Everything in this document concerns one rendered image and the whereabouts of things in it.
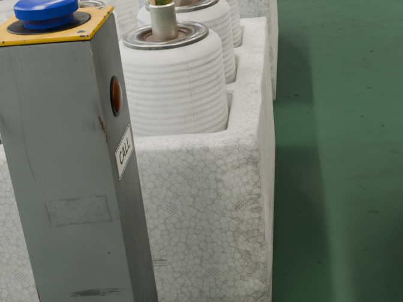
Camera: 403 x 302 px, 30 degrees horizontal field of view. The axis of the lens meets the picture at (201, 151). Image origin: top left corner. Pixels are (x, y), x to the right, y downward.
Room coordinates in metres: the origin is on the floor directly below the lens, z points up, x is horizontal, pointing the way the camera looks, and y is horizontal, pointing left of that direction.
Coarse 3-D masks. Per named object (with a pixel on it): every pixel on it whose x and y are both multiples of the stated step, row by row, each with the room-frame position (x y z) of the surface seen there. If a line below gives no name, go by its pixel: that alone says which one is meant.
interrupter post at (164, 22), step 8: (152, 8) 0.63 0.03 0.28; (160, 8) 0.63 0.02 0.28; (168, 8) 0.63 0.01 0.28; (152, 16) 0.63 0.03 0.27; (160, 16) 0.63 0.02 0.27; (168, 16) 0.63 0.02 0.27; (152, 24) 0.63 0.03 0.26; (160, 24) 0.63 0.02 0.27; (168, 24) 0.63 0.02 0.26; (176, 24) 0.64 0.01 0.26; (152, 32) 0.64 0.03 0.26; (160, 32) 0.63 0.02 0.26; (168, 32) 0.63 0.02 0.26; (176, 32) 0.63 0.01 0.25; (160, 40) 0.63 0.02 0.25
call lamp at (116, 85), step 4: (116, 80) 0.47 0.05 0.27; (116, 84) 0.47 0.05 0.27; (120, 84) 0.48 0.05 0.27; (116, 88) 0.46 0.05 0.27; (120, 88) 0.47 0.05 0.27; (116, 92) 0.46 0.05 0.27; (120, 92) 0.47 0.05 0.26; (116, 96) 0.46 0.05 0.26; (120, 96) 0.47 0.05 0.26; (116, 100) 0.46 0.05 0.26; (120, 100) 0.47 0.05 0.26; (116, 104) 0.46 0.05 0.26; (120, 104) 0.47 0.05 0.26; (116, 108) 0.46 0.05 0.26; (120, 108) 0.47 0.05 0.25
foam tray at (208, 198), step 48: (240, 48) 0.81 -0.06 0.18; (240, 96) 0.66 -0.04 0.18; (0, 144) 0.61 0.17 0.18; (144, 144) 0.57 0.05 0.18; (192, 144) 0.56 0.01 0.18; (240, 144) 0.55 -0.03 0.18; (0, 192) 0.58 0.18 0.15; (144, 192) 0.57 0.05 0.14; (192, 192) 0.56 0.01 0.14; (240, 192) 0.55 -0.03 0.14; (0, 240) 0.59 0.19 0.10; (192, 240) 0.56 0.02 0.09; (240, 240) 0.55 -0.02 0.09; (0, 288) 0.59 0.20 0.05; (192, 288) 0.56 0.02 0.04; (240, 288) 0.55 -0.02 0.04
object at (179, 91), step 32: (128, 64) 0.60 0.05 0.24; (160, 64) 0.59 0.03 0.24; (192, 64) 0.60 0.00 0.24; (128, 96) 0.61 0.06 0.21; (160, 96) 0.59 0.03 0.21; (192, 96) 0.59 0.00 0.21; (224, 96) 0.62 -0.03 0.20; (160, 128) 0.59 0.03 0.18; (192, 128) 0.59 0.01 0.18; (224, 128) 0.62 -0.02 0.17
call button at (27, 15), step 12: (24, 0) 0.48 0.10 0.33; (36, 0) 0.47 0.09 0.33; (48, 0) 0.47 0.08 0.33; (60, 0) 0.47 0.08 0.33; (72, 0) 0.47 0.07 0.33; (24, 12) 0.46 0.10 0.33; (36, 12) 0.45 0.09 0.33; (48, 12) 0.45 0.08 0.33; (60, 12) 0.46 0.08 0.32; (72, 12) 0.46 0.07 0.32; (24, 24) 0.47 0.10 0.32; (36, 24) 0.46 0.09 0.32; (48, 24) 0.46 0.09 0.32; (60, 24) 0.46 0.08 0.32
